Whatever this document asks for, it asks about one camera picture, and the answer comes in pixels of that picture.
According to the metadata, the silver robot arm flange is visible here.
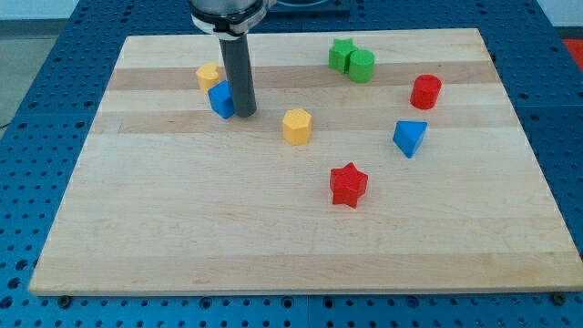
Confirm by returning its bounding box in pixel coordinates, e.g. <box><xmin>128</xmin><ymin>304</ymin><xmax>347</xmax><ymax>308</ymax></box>
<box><xmin>188</xmin><ymin>0</ymin><xmax>277</xmax><ymax>40</ymax></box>

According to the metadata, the yellow hexagon block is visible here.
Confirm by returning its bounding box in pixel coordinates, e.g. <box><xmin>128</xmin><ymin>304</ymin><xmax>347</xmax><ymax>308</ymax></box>
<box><xmin>282</xmin><ymin>108</ymin><xmax>312</xmax><ymax>146</ymax></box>

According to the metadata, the red star block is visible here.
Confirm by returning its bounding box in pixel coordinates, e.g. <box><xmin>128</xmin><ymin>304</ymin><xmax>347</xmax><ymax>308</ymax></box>
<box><xmin>329</xmin><ymin>162</ymin><xmax>368</xmax><ymax>209</ymax></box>

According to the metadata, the wooden board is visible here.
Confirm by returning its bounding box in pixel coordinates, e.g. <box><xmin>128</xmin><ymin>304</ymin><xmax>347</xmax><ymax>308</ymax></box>
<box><xmin>29</xmin><ymin>28</ymin><xmax>582</xmax><ymax>296</ymax></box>

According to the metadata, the blue cube block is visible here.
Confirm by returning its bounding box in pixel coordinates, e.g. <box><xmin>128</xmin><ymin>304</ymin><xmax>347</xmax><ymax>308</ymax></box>
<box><xmin>208</xmin><ymin>80</ymin><xmax>234</xmax><ymax>119</ymax></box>

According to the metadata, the green star block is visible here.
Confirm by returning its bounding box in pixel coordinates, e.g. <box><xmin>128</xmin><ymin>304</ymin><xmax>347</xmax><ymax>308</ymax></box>
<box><xmin>328</xmin><ymin>38</ymin><xmax>358</xmax><ymax>74</ymax></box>

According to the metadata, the blue triangle block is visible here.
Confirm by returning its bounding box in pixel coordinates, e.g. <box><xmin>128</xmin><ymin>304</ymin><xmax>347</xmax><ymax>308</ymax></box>
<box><xmin>393</xmin><ymin>120</ymin><xmax>428</xmax><ymax>159</ymax></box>

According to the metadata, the yellow heart block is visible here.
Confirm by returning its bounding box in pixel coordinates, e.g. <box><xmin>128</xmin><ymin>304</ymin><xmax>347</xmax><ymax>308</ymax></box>
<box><xmin>196</xmin><ymin>62</ymin><xmax>220</xmax><ymax>94</ymax></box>

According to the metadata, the green cylinder block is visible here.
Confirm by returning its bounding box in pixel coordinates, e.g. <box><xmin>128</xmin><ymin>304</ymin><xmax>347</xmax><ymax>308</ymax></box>
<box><xmin>348</xmin><ymin>49</ymin><xmax>375</xmax><ymax>83</ymax></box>

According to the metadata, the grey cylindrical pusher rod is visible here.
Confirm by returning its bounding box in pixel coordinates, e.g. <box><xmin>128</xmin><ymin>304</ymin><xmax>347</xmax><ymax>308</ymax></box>
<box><xmin>220</xmin><ymin>36</ymin><xmax>257</xmax><ymax>118</ymax></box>

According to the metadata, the red cylinder block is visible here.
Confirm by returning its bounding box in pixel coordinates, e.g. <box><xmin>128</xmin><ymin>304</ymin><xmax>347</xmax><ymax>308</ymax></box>
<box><xmin>410</xmin><ymin>74</ymin><xmax>442</xmax><ymax>110</ymax></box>

